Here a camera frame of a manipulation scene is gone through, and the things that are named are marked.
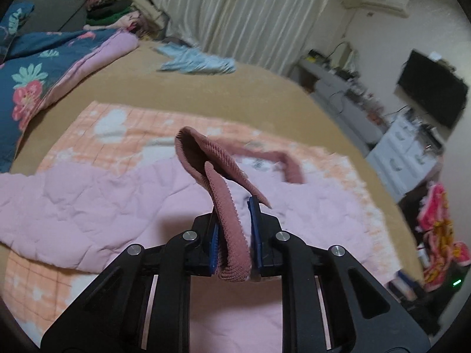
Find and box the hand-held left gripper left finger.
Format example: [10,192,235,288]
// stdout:
[40,212,220,353]

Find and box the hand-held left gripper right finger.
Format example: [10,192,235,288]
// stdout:
[248,196,431,353]

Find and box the pink quilted jacket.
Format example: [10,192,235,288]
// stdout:
[0,126,374,353]

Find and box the pile of clothes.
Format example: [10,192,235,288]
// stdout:
[83,0,170,41]

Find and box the bed with tan sheet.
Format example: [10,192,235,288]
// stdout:
[0,39,427,353]

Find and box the orange checked blanket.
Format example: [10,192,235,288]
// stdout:
[4,101,391,339]

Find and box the grey desk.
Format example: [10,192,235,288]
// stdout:
[294,57,387,155]

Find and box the white drawer cabinet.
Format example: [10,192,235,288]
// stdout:
[366,114,446,203]

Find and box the pink and yellow cloth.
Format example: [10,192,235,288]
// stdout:
[416,182,471,293]

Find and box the light blue garment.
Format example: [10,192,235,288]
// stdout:
[155,42,238,76]

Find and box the cream curtain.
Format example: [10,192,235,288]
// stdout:
[152,0,343,78]

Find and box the black television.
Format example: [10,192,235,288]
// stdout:
[395,49,470,129]

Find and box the blue floral quilt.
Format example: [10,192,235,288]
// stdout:
[0,29,140,173]

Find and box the white air conditioner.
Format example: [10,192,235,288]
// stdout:
[361,0,410,17]

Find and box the grey cushion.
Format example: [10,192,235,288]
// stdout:
[15,0,92,34]

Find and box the blue floral pillow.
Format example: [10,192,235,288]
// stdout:
[0,2,36,63]

